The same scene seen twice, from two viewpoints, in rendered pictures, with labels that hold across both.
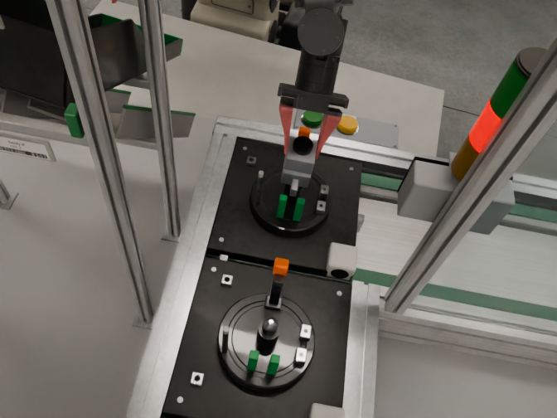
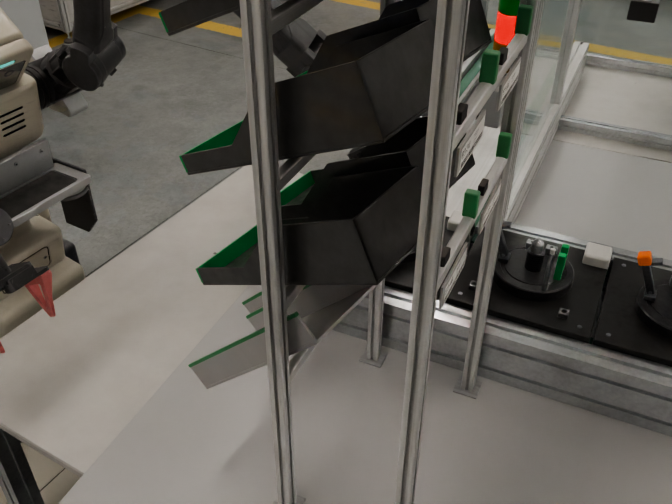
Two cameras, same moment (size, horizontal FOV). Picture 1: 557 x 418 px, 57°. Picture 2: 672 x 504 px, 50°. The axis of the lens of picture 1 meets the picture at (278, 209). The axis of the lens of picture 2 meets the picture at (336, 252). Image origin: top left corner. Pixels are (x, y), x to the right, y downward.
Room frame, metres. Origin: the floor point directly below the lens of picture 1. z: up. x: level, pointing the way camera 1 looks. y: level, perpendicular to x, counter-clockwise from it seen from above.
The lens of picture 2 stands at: (0.16, 1.03, 1.76)
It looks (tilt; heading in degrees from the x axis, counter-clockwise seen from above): 37 degrees down; 295
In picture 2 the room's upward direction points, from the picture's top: straight up
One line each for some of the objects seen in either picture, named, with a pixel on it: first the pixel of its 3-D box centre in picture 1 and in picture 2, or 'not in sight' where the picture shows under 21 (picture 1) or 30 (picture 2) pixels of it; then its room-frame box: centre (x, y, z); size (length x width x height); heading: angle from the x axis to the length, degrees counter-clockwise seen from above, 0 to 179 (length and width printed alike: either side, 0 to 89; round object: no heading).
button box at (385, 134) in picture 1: (343, 136); not in sight; (0.74, -0.10, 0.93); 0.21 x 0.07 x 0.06; 90
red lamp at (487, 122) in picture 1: (502, 126); (510, 26); (0.40, -0.21, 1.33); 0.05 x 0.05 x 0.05
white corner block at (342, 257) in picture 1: (341, 261); (461, 226); (0.42, -0.12, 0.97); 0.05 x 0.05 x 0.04; 0
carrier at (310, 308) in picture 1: (268, 332); (535, 256); (0.26, -0.02, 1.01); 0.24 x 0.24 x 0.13; 0
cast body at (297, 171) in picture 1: (298, 162); not in sight; (0.51, -0.02, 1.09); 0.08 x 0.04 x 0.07; 1
